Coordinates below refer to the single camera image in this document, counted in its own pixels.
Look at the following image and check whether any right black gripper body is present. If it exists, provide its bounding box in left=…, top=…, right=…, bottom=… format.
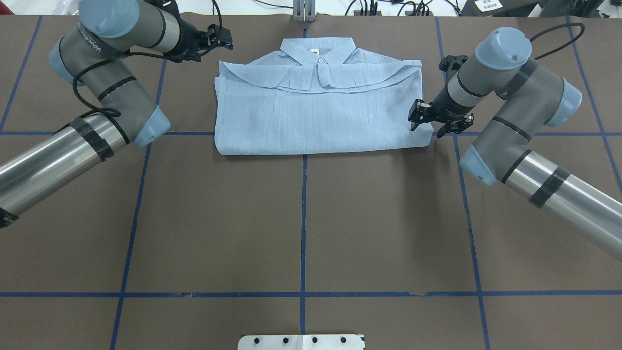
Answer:
left=426, top=87, right=472, bottom=125

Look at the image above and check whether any black braided cable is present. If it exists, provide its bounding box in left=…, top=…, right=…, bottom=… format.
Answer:
left=72, top=0, right=223, bottom=120
left=529, top=22, right=586, bottom=61

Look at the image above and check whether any white central pedestal column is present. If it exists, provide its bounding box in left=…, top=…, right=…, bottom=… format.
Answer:
left=237, top=334, right=366, bottom=350

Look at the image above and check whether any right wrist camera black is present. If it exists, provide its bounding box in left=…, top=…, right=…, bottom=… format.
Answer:
left=438, top=55, right=469, bottom=74

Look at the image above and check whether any light blue button-up shirt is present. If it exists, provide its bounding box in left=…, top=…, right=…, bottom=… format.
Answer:
left=215, top=37, right=433, bottom=156

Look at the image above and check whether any aluminium frame post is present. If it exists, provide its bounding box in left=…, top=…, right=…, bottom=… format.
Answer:
left=293, top=0, right=317, bottom=22

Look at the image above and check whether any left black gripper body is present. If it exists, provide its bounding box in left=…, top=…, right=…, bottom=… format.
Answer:
left=176, top=19, right=219, bottom=61

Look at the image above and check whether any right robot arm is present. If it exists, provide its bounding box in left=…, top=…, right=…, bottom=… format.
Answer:
left=408, top=27, right=622, bottom=260

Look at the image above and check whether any black braided right cable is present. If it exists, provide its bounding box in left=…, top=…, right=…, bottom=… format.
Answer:
left=529, top=22, right=586, bottom=61

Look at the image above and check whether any black braided left cable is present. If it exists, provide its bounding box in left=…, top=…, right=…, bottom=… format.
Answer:
left=72, top=0, right=223, bottom=120

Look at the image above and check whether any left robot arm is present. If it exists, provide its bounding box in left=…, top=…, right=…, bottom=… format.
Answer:
left=0, top=0, right=233, bottom=228

